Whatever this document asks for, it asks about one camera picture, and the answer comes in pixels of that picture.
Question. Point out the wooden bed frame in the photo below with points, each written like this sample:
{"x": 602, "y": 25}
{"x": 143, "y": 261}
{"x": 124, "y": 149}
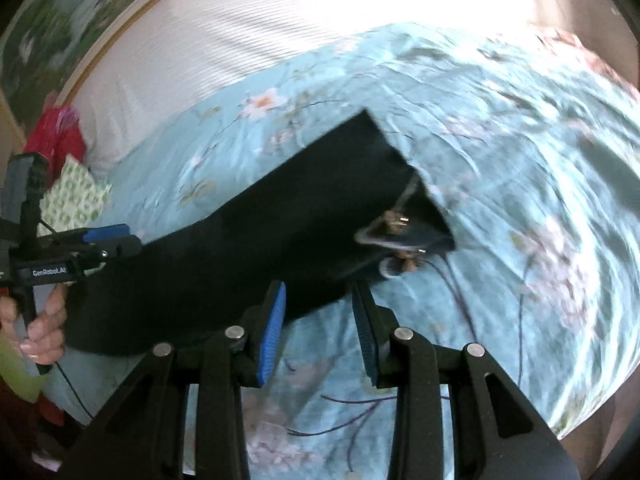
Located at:
{"x": 95, "y": 45}

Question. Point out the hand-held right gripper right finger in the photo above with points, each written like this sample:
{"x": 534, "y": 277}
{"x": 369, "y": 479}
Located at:
{"x": 364, "y": 332}

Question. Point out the red cloth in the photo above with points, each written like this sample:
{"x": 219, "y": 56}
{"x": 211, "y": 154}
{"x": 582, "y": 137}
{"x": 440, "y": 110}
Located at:
{"x": 57, "y": 135}

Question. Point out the person's left hand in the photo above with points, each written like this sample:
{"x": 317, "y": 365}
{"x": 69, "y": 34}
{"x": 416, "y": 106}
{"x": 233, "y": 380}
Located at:
{"x": 47, "y": 327}

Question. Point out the black pants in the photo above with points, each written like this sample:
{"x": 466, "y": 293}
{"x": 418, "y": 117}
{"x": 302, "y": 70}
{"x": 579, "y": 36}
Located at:
{"x": 280, "y": 240}

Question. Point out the green patterned cloth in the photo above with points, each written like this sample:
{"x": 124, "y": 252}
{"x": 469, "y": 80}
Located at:
{"x": 75, "y": 195}

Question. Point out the white ribbed pillow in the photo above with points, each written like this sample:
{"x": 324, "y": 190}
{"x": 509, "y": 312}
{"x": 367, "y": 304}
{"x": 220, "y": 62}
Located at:
{"x": 240, "y": 35}

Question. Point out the light blue floral bed sheet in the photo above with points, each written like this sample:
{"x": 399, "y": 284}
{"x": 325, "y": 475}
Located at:
{"x": 450, "y": 210}

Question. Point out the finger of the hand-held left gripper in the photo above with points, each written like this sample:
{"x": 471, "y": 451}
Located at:
{"x": 117, "y": 247}
{"x": 107, "y": 232}

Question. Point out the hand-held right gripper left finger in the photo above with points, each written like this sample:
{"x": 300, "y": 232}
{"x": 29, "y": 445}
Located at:
{"x": 272, "y": 332}

